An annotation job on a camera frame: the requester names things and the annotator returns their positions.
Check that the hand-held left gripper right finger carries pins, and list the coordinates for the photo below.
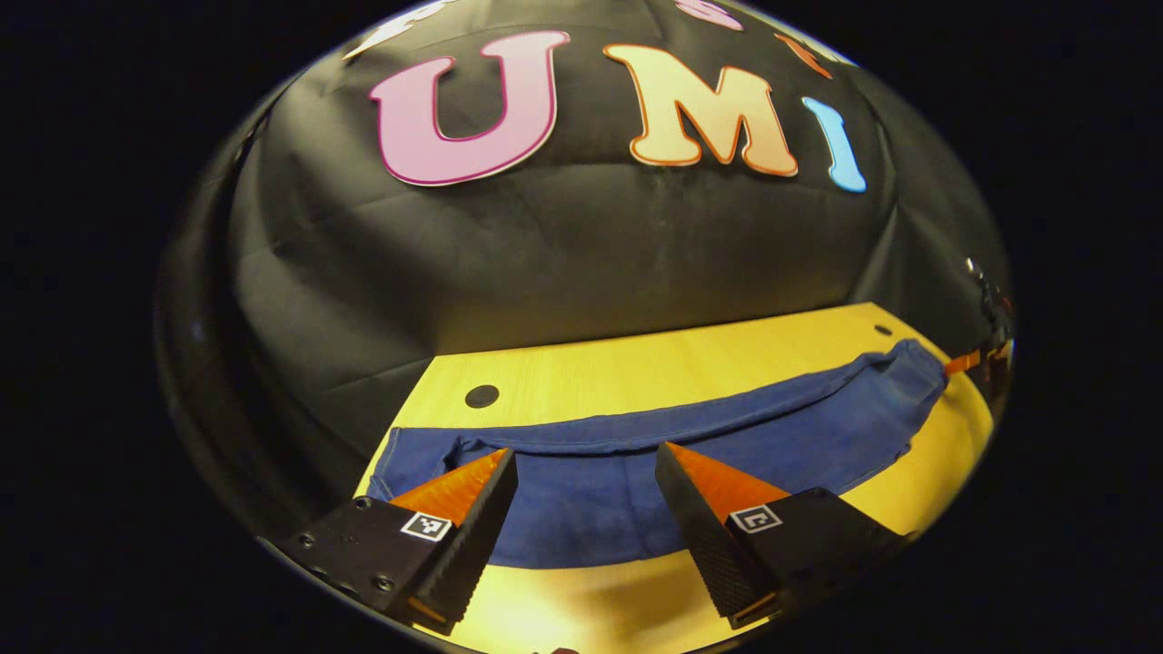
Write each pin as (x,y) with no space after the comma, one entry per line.
(704,545)

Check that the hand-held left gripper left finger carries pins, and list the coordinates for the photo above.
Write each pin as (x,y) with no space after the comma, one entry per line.
(472,554)

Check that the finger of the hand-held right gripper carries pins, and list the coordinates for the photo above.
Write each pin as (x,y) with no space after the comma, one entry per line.
(963,363)

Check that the blue denim jeans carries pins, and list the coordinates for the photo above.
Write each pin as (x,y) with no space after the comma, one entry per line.
(591,509)

